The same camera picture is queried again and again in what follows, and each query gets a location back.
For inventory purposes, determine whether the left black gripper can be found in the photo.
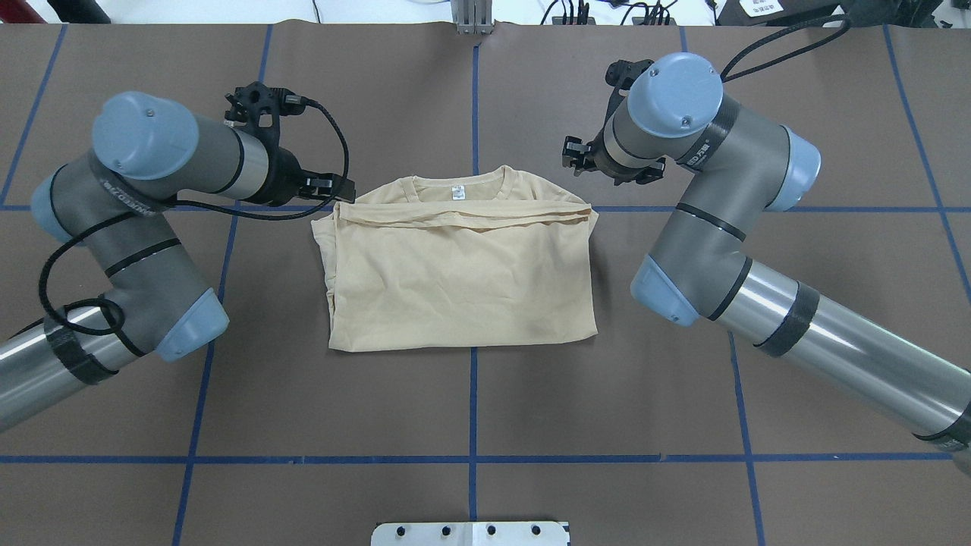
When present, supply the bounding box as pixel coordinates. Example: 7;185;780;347
262;146;357;207

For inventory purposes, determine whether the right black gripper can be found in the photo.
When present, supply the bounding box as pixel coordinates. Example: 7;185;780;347
561;125;667;186

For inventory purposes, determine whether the beige long sleeve shirt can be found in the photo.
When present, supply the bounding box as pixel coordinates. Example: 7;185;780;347
311;165;598;353

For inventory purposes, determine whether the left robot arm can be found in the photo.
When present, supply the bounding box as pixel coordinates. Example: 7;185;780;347
1;82;355;431

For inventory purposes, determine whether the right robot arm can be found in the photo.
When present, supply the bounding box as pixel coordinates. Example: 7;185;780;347
562;52;970;474

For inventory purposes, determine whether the black monitor stand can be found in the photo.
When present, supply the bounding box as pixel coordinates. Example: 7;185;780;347
715;1;944;28

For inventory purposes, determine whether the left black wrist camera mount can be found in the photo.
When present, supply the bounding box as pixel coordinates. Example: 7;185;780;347
223;82;309;128

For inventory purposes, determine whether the aluminium frame post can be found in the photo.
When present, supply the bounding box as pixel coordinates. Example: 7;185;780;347
449;0;495;35

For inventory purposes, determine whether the white camera pillar with base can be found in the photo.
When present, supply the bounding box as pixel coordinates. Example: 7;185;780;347
370;519;572;545

